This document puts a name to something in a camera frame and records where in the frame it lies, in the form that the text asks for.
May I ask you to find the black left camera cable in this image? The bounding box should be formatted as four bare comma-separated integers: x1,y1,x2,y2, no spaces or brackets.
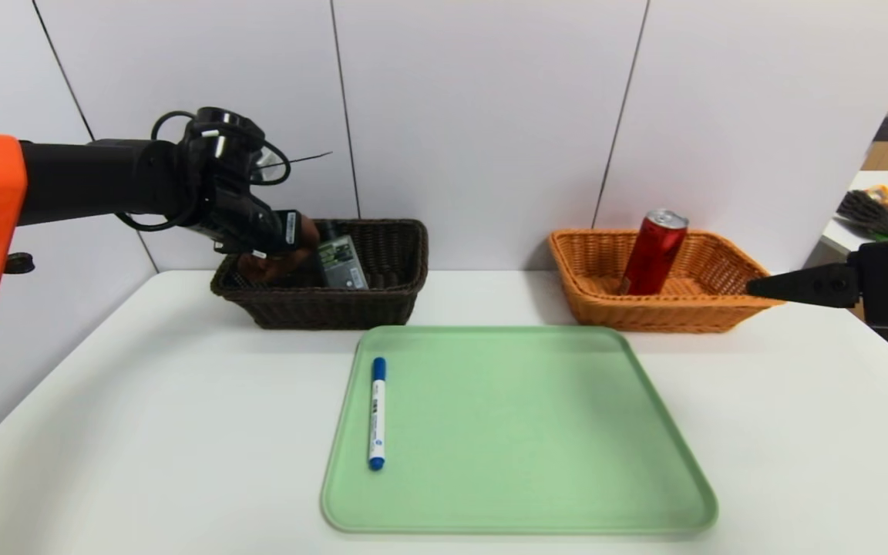
114,110,292,233

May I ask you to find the light green plastic tray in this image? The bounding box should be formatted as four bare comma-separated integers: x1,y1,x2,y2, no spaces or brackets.
321,325,718,534

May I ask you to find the black woven mat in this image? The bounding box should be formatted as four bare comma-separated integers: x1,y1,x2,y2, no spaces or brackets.
836,190,888,241

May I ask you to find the red soda can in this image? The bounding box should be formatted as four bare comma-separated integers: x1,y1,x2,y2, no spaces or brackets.
618,208,688,297

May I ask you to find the dark green pump bottle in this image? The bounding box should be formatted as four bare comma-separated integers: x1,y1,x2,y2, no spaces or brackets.
313,222,370,291

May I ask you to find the brown towel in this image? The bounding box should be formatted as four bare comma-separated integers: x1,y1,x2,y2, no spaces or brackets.
240,214,321,284

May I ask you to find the blue and white marker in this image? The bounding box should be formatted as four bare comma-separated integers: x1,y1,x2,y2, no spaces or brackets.
369,357,387,471

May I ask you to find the orange wicker basket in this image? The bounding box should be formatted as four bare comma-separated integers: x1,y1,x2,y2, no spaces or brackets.
548,229,790,334

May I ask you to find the white round side table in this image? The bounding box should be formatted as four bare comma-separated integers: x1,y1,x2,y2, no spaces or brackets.
820,171,888,257

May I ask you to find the dark brown wicker basket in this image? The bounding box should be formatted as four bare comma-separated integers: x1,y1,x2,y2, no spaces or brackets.
211,219,429,330

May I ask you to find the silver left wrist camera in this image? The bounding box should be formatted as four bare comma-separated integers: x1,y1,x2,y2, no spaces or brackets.
253,148,284,184

